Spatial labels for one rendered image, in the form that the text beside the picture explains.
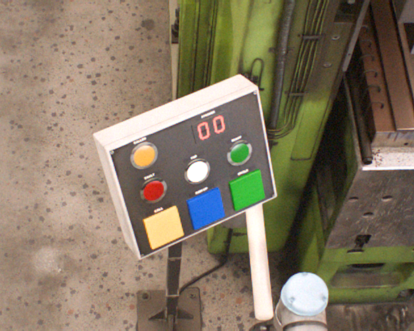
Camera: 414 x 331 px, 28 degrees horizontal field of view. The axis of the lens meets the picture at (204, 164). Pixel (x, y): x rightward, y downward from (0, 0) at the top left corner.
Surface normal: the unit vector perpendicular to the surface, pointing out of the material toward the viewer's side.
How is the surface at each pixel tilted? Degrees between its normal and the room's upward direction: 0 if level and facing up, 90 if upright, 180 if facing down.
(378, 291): 90
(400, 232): 90
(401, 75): 0
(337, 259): 90
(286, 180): 90
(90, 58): 0
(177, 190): 60
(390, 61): 0
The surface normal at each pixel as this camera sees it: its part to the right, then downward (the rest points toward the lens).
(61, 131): 0.06, -0.51
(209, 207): 0.44, 0.42
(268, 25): 0.06, 0.87
